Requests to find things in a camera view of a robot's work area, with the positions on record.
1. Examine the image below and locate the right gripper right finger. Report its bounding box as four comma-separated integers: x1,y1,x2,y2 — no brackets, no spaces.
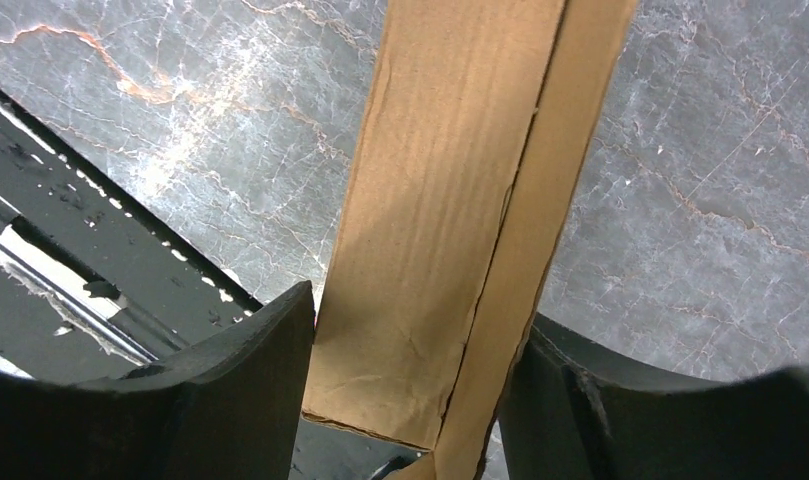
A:
499,315,809,479

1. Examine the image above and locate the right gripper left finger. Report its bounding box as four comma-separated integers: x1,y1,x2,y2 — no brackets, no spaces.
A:
0,281,315,479

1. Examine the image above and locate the cardboard box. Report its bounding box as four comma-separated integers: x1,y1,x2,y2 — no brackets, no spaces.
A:
303,0,635,479

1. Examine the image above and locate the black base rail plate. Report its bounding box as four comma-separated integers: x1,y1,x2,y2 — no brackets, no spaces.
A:
0,89,260,383

